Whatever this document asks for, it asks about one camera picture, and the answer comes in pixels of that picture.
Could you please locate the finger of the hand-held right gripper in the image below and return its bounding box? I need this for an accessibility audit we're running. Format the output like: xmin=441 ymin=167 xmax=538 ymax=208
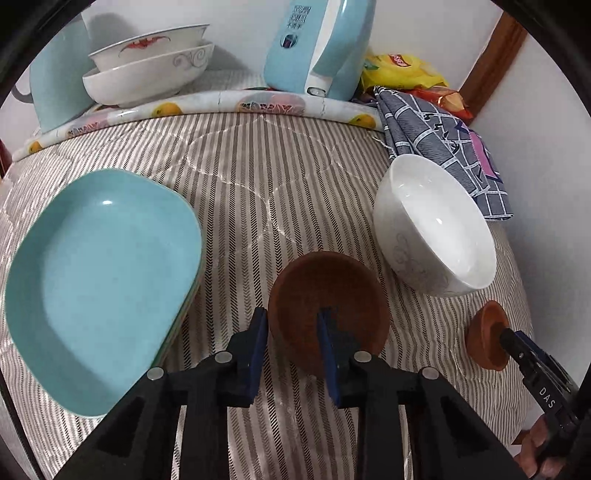
xmin=512 ymin=330 xmax=579 ymax=393
xmin=500 ymin=329 xmax=537 ymax=371

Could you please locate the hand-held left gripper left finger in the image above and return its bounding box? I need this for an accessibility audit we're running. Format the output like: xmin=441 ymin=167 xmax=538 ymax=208
xmin=55 ymin=307 xmax=271 ymax=480

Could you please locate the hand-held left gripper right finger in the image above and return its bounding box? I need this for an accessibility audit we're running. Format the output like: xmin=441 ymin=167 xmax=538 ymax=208
xmin=316 ymin=308 xmax=527 ymax=480

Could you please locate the small brown bowl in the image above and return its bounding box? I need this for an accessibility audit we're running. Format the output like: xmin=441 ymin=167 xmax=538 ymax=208
xmin=465 ymin=300 xmax=511 ymax=371
xmin=268 ymin=251 xmax=391 ymax=377

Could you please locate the green square plate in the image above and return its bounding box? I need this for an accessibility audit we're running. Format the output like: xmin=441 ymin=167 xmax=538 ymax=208
xmin=150 ymin=203 xmax=206 ymax=370

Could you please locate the blue square plate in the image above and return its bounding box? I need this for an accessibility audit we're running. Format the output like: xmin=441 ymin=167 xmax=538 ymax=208
xmin=4 ymin=168 xmax=204 ymax=418

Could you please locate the person's right hand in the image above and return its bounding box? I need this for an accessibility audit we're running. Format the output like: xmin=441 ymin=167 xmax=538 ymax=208
xmin=514 ymin=413 xmax=556 ymax=480

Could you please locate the white patterned bowl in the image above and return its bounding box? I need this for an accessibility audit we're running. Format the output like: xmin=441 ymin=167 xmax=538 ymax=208
xmin=373 ymin=154 xmax=497 ymax=296

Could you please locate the pink paper label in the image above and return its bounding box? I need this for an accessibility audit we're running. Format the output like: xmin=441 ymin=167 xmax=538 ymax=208
xmin=468 ymin=131 xmax=502 ymax=181

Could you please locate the grey checked cloth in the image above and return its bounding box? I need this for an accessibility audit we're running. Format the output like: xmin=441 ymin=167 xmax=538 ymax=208
xmin=373 ymin=85 xmax=515 ymax=223

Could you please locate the red snack bag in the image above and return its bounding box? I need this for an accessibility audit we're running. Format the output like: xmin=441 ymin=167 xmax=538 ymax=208
xmin=406 ymin=88 xmax=474 ymax=121

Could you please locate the rolled fruit-print sheet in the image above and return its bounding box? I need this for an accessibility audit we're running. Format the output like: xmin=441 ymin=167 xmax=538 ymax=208
xmin=11 ymin=90 xmax=386 ymax=162

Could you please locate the large white bowl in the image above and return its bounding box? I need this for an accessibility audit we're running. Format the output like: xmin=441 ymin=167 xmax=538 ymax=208
xmin=82 ymin=41 xmax=215 ymax=108

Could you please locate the yellow chips bag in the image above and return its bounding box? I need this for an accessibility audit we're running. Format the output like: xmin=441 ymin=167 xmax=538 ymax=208
xmin=360 ymin=53 xmax=448 ymax=93

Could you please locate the blue electric kettle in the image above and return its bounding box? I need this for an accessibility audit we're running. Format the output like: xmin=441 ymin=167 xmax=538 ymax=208
xmin=263 ymin=0 xmax=377 ymax=101

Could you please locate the white bowl with red print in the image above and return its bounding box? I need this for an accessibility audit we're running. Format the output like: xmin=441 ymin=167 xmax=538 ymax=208
xmin=89 ymin=24 xmax=209 ymax=70

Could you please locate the blue thermos jug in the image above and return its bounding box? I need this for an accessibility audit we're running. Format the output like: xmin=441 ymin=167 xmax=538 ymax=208
xmin=11 ymin=18 xmax=98 ymax=134

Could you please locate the brown wooden door frame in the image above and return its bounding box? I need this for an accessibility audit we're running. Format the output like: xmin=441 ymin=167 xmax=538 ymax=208
xmin=457 ymin=11 xmax=527 ymax=121

